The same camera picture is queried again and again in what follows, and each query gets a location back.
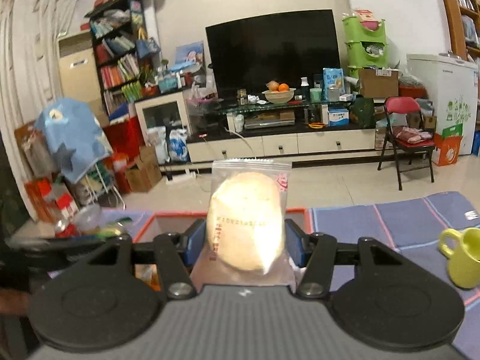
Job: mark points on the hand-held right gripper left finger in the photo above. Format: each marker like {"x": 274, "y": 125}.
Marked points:
{"x": 195, "y": 243}

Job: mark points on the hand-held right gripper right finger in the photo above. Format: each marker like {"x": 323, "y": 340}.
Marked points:
{"x": 293, "y": 243}

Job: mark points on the orange cardboard box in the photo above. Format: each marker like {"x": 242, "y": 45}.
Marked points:
{"x": 176, "y": 225}

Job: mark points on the clear round biscuit packet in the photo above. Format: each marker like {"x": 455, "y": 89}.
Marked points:
{"x": 243, "y": 217}

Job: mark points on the red drink can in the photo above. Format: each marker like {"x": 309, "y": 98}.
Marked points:
{"x": 63, "y": 230}

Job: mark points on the red white cardboard box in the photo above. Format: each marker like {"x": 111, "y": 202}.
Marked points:
{"x": 41, "y": 198}

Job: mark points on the clear plastic jar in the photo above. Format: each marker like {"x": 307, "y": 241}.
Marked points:
{"x": 88, "y": 217}

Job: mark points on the open brown cardboard box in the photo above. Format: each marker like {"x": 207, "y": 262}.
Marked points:
{"x": 144, "y": 176}

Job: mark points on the white TV stand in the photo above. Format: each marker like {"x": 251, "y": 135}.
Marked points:
{"x": 277, "y": 146}

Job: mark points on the blue white floor bag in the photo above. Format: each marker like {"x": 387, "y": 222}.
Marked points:
{"x": 179, "y": 146}

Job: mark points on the blue plaid tablecloth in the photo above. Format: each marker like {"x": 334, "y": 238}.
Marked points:
{"x": 393, "y": 221}

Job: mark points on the blue star print cloth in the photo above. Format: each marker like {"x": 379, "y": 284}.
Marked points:
{"x": 71, "y": 135}

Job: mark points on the white glass door cabinet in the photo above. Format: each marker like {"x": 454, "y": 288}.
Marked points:
{"x": 161, "y": 116}

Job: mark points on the red storage box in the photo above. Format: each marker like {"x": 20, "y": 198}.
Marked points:
{"x": 120, "y": 135}

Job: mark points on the blue white box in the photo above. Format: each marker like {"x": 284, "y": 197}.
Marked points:
{"x": 338, "y": 117}

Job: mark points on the fruit bowl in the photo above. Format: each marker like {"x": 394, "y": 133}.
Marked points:
{"x": 279, "y": 97}

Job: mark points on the dark green bag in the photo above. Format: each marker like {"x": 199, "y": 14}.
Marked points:
{"x": 363, "y": 111}

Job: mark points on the orange fruit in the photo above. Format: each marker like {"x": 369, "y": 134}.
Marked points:
{"x": 284, "y": 87}

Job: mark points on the brownish round fruit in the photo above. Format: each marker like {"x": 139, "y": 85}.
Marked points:
{"x": 273, "y": 85}

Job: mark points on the blue white standing bag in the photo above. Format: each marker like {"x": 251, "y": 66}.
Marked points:
{"x": 333, "y": 82}

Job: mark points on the yellow-green mug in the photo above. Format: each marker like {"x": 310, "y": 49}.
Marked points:
{"x": 467, "y": 262}

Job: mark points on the beige standing air conditioner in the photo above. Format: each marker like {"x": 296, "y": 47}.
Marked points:
{"x": 77, "y": 78}

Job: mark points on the red folding chair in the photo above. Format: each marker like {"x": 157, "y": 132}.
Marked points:
{"x": 403, "y": 107}

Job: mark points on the orange green carton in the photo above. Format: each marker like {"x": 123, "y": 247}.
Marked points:
{"x": 446, "y": 150}

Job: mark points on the white curtain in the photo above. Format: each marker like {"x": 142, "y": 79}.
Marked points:
{"x": 30, "y": 63}

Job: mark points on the blue picture board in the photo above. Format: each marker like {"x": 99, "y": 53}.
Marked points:
{"x": 189, "y": 54}

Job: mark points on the black television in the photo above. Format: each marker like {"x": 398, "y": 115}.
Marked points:
{"x": 273, "y": 52}

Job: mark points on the blue tote bag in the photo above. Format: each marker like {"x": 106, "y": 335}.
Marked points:
{"x": 148, "y": 48}

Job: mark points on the dark bookshelf with books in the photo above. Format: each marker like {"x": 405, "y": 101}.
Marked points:
{"x": 112, "y": 56}

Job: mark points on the green stacked storage bins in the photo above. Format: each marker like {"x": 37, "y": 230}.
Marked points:
{"x": 363, "y": 50}

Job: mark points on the blue carton pack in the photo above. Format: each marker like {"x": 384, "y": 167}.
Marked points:
{"x": 475, "y": 142}

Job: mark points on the white chest freezer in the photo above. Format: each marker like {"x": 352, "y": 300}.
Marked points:
{"x": 442, "y": 82}

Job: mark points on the wooden bookshelf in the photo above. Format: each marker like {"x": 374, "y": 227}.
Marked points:
{"x": 450, "y": 7}

